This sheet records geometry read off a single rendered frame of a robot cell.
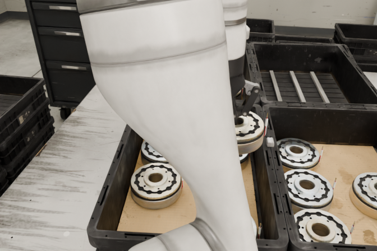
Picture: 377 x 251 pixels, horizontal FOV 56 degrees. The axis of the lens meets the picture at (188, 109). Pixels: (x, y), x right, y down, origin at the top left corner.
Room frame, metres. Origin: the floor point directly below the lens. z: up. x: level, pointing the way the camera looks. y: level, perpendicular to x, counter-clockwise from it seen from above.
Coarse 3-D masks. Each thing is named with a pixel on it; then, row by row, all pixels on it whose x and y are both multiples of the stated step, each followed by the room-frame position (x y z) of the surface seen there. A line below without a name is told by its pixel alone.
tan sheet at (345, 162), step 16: (320, 144) 0.69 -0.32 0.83; (320, 160) 0.63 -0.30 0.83; (336, 160) 0.63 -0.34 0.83; (352, 160) 0.63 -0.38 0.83; (368, 160) 0.63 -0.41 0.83; (336, 176) 0.57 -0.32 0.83; (352, 176) 0.57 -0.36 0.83; (336, 192) 0.53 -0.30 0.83; (336, 208) 0.48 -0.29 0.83; (352, 208) 0.48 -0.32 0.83; (352, 224) 0.45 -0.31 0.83; (368, 224) 0.45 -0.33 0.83; (352, 240) 0.41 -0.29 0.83; (368, 240) 0.41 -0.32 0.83
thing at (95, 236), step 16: (256, 112) 0.68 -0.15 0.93; (128, 128) 0.61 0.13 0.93; (272, 160) 0.51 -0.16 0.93; (112, 176) 0.47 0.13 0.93; (272, 176) 0.47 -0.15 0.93; (272, 192) 0.43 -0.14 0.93; (96, 208) 0.39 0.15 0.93; (96, 224) 0.36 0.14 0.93; (96, 240) 0.34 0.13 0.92; (112, 240) 0.34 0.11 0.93; (128, 240) 0.33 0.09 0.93; (144, 240) 0.33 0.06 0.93; (256, 240) 0.33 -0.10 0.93; (272, 240) 0.33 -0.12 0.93; (288, 240) 0.33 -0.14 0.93
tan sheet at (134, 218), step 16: (128, 192) 0.53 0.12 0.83; (128, 208) 0.48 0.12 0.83; (144, 208) 0.48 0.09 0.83; (160, 208) 0.48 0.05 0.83; (176, 208) 0.48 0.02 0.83; (192, 208) 0.48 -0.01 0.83; (128, 224) 0.45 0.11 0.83; (144, 224) 0.45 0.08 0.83; (160, 224) 0.45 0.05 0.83; (176, 224) 0.45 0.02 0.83; (256, 224) 0.45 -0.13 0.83
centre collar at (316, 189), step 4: (300, 176) 0.53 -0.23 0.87; (304, 176) 0.53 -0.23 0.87; (308, 176) 0.53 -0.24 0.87; (296, 180) 0.52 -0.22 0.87; (300, 180) 0.52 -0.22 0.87; (304, 180) 0.53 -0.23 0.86; (308, 180) 0.53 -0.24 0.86; (312, 180) 0.52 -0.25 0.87; (296, 184) 0.51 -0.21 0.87; (312, 184) 0.52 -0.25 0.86; (316, 184) 0.51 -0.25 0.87; (296, 188) 0.50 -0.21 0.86; (300, 188) 0.50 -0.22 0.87; (316, 188) 0.50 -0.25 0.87; (300, 192) 0.50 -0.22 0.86; (304, 192) 0.49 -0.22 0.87; (308, 192) 0.49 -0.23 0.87; (312, 192) 0.49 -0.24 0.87; (316, 192) 0.49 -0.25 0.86
